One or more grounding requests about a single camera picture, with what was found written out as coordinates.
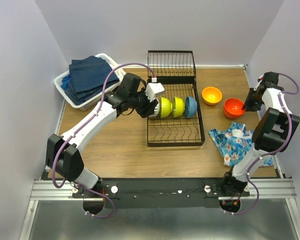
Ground red orange bowl stack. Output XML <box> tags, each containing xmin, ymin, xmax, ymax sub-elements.
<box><xmin>223</xmin><ymin>98</ymin><xmax>246</xmax><ymax>120</ymax></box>

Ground purple cable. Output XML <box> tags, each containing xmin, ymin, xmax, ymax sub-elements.
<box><xmin>51</xmin><ymin>62</ymin><xmax>158</xmax><ymax>219</ymax></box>
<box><xmin>222</xmin><ymin>72</ymin><xmax>300</xmax><ymax>216</ymax></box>

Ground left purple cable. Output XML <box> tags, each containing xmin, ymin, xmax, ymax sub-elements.
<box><xmin>51</xmin><ymin>62</ymin><xmax>158</xmax><ymax>219</ymax></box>

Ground folded dark blue towels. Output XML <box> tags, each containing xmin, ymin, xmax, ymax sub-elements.
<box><xmin>61</xmin><ymin>56</ymin><xmax>112</xmax><ymax>105</ymax></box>

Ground lime bowl ribbed white outside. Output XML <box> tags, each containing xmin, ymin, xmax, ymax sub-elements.
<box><xmin>149</xmin><ymin>97</ymin><xmax>173</xmax><ymax>118</ymax></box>

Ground yellow orange bowl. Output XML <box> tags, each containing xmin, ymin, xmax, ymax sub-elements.
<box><xmin>201</xmin><ymin>86</ymin><xmax>223</xmax><ymax>106</ymax></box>

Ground white plastic basket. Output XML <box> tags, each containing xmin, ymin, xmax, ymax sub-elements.
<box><xmin>54</xmin><ymin>53</ymin><xmax>118</xmax><ymax>111</ymax></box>

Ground lime green plain bowl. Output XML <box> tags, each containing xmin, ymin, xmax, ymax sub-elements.
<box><xmin>172</xmin><ymin>96</ymin><xmax>185</xmax><ymax>118</ymax></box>

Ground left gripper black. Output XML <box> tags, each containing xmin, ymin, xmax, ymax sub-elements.
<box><xmin>128</xmin><ymin>86</ymin><xmax>159</xmax><ymax>119</ymax></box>

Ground black wire dish rack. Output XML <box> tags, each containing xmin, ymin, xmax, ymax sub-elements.
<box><xmin>147</xmin><ymin>50</ymin><xmax>205</xmax><ymax>147</ymax></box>

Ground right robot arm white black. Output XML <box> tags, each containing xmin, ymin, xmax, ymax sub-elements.
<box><xmin>220</xmin><ymin>71</ymin><xmax>300</xmax><ymax>196</ymax></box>

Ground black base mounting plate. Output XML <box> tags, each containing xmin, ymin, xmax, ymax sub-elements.
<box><xmin>72</xmin><ymin>177</ymin><xmax>251</xmax><ymax>210</ymax></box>

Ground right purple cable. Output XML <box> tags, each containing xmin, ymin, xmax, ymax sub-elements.
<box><xmin>222</xmin><ymin>72</ymin><xmax>300</xmax><ymax>216</ymax></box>

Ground blue floral cloth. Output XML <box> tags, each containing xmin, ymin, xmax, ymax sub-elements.
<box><xmin>208</xmin><ymin>121</ymin><xmax>275</xmax><ymax>168</ymax></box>

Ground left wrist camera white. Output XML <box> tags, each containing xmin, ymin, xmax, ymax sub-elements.
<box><xmin>145</xmin><ymin>76</ymin><xmax>165</xmax><ymax>102</ymax></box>

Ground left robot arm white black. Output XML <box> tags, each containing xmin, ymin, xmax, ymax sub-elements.
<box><xmin>45</xmin><ymin>73</ymin><xmax>165</xmax><ymax>198</ymax></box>

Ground blue ceramic bowl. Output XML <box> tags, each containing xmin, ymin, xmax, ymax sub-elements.
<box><xmin>184</xmin><ymin>96</ymin><xmax>198</xmax><ymax>118</ymax></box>

